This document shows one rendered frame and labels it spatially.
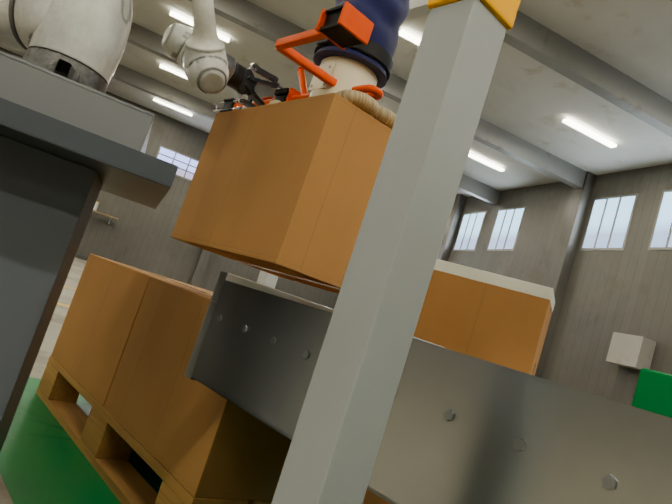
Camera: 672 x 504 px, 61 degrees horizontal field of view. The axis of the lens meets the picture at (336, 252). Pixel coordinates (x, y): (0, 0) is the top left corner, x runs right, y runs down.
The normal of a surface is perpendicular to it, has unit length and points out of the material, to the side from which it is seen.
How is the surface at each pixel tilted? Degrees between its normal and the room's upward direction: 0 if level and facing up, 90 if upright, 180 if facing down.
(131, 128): 90
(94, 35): 89
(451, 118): 90
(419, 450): 90
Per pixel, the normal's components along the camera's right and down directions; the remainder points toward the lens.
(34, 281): 0.35, 0.00
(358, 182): 0.60, 0.11
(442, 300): -0.36, -0.23
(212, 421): -0.71, -0.31
